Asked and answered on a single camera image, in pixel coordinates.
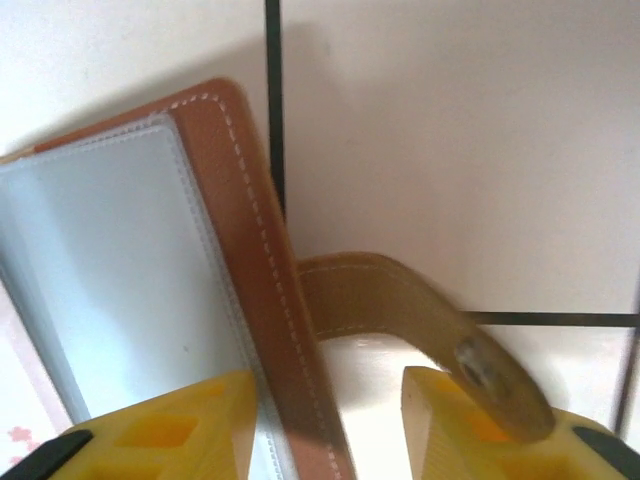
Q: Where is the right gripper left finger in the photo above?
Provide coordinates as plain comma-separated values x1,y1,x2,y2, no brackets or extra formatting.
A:
9,369,260,480

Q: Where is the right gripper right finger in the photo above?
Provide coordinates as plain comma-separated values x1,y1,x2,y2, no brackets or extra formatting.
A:
402,365,640,480

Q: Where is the white card with pink blossoms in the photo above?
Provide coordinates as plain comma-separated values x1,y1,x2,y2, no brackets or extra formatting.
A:
0,264,81,446

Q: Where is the brown leather card holder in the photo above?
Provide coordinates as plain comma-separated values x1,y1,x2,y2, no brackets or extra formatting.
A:
0,77,556,480

